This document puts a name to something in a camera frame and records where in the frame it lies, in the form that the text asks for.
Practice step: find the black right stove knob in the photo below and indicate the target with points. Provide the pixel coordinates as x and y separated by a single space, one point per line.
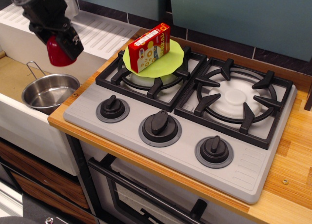
214 152

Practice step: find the black left burner grate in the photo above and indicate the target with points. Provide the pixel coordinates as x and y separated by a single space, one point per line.
162 92

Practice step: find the wooden drawer fronts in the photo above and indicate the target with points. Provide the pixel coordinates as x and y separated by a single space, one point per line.
46 183

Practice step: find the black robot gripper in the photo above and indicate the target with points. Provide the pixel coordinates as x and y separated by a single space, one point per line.
47 18

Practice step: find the stainless steel pot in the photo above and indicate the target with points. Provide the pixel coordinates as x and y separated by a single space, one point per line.
47 93

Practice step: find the toy oven door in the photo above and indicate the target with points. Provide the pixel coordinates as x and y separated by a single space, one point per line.
136 196

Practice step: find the grey toy faucet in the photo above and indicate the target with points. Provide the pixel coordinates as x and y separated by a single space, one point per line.
72 9

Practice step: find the black oven door handle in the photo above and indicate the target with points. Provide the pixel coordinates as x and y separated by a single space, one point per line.
192 218

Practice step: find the black left stove knob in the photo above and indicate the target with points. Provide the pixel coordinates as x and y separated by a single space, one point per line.
112 110

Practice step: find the black right burner grate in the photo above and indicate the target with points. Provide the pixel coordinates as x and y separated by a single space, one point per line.
237 101

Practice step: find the red cereal box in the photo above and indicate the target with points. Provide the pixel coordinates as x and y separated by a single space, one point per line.
149 47

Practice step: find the black burner grate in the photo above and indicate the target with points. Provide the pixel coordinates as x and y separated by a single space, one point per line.
162 92
237 101

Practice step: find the lime green plastic plate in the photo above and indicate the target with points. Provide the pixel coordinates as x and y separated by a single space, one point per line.
165 65

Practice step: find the white toy sink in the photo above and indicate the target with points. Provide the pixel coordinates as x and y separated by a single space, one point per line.
23 58

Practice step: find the grey toy stove top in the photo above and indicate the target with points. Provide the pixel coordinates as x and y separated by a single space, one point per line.
243 178

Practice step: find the black middle stove knob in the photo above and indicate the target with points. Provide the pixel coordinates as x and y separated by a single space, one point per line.
160 129

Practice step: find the black stove knob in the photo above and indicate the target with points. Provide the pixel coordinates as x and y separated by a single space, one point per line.
214 152
112 110
160 129

